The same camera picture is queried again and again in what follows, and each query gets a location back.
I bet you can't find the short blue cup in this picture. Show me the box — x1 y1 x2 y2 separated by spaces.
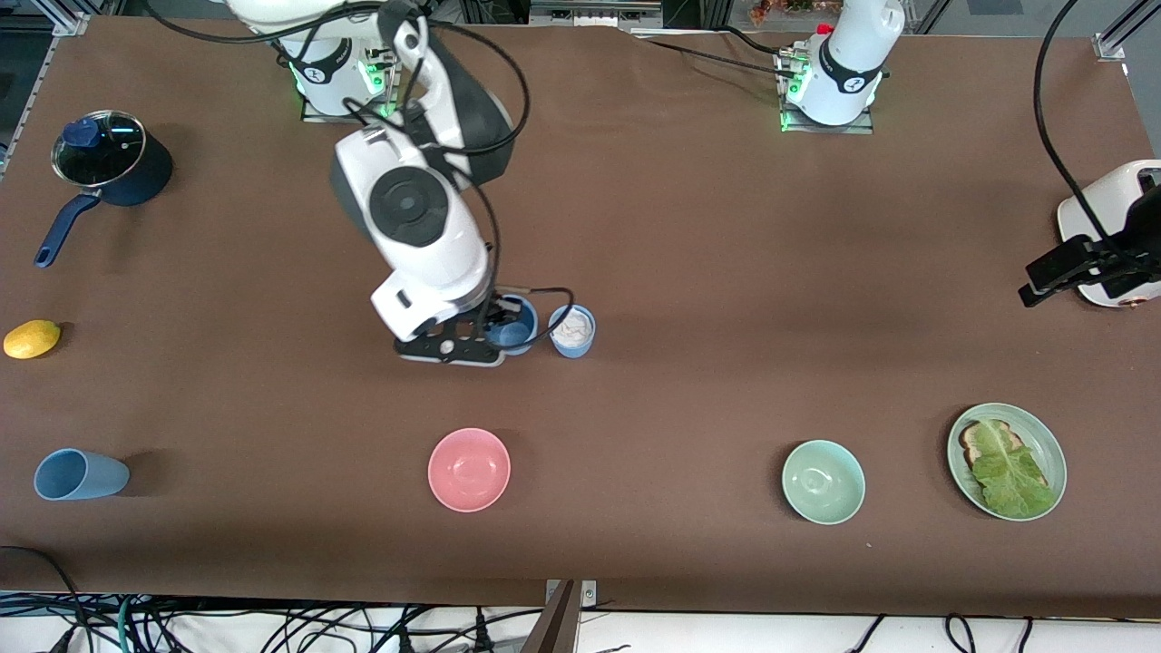
483 295 540 356

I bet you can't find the glass lid with blue knob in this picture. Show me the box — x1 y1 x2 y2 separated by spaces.
52 110 147 188

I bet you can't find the dark blue saucepan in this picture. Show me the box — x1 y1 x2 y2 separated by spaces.
34 109 175 269

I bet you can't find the toast slice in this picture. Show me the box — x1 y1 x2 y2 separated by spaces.
960 419 1049 491

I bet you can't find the pink bowl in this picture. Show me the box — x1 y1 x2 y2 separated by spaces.
427 427 512 513

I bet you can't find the dark camera stand bar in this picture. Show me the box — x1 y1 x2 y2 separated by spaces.
521 580 582 653

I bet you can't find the white toaster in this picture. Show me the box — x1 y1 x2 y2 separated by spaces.
1058 160 1161 308

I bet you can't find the mint green bowl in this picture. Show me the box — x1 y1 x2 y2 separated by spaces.
781 439 866 526

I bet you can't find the grey power strip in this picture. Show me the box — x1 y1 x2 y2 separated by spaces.
529 0 665 28

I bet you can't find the small metal edge bracket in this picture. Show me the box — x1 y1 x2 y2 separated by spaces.
544 580 599 609

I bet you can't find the blue cup holding tissue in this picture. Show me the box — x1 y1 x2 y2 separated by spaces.
548 305 598 359

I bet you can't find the yellow lemon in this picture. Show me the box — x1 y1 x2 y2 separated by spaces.
3 319 63 360

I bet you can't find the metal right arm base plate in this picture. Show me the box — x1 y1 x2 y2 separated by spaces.
301 41 401 124

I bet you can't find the mint green plate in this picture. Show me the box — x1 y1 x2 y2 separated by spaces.
947 403 1068 522

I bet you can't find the black left base cable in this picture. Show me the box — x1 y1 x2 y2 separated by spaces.
633 25 801 84

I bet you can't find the tall blue cup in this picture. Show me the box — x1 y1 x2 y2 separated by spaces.
34 448 131 502

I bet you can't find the green lettuce leaf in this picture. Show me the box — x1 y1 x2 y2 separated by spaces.
971 422 1058 520

